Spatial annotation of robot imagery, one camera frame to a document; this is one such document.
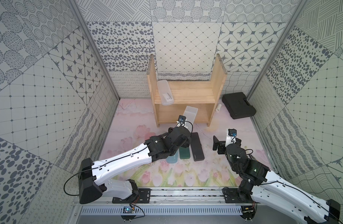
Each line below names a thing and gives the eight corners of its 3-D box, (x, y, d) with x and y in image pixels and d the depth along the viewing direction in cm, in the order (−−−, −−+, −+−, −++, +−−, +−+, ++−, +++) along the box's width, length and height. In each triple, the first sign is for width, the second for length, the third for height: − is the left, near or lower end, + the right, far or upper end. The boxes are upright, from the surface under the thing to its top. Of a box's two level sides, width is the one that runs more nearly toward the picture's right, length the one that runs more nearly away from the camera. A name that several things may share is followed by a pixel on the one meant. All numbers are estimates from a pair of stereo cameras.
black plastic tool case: (232, 119, 109) (234, 115, 105) (220, 98, 124) (222, 94, 120) (255, 115, 111) (258, 112, 107) (240, 95, 127) (242, 91, 123)
